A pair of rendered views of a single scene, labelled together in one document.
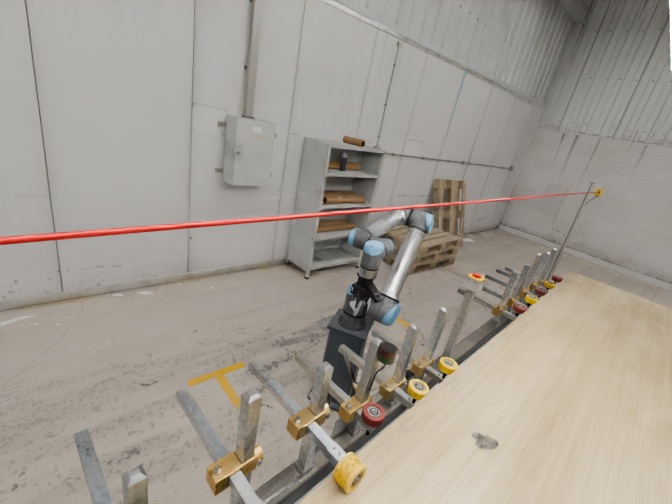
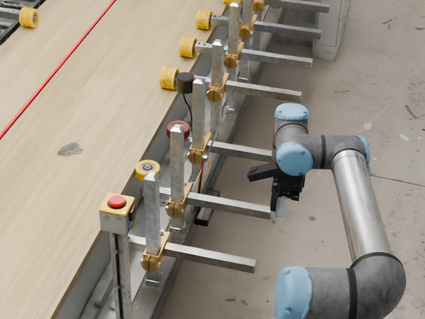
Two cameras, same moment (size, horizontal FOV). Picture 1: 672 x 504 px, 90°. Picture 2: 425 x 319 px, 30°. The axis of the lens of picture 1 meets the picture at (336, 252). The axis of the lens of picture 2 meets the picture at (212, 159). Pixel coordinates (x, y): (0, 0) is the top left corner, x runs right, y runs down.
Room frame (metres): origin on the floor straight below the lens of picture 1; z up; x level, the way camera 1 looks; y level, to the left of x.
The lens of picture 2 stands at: (2.97, -1.19, 2.46)
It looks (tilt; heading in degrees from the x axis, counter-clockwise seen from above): 37 degrees down; 152
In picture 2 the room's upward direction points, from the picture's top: 2 degrees clockwise
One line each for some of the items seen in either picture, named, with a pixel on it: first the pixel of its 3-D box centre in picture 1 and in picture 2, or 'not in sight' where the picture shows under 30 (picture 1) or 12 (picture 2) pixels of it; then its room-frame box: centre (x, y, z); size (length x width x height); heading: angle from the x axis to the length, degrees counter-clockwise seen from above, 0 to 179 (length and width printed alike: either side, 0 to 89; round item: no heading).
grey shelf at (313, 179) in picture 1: (334, 209); not in sight; (4.04, 0.12, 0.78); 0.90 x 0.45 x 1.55; 135
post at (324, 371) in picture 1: (313, 424); (216, 99); (0.80, -0.04, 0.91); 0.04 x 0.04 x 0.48; 49
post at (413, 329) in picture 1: (400, 371); (177, 188); (1.17, -0.37, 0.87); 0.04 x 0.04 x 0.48; 49
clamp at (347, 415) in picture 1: (356, 406); (198, 147); (0.97, -0.19, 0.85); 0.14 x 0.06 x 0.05; 139
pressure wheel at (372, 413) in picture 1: (370, 422); (178, 138); (0.90, -0.24, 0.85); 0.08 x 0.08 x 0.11
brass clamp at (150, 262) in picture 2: (423, 364); (155, 250); (1.34, -0.52, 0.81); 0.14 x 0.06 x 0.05; 139
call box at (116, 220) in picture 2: (474, 283); (117, 214); (1.55, -0.70, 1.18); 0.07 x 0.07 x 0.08; 49
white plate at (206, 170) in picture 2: (355, 413); (202, 179); (1.02, -0.20, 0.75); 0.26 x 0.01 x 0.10; 139
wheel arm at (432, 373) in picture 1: (406, 355); (184, 253); (1.39, -0.44, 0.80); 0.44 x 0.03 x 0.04; 49
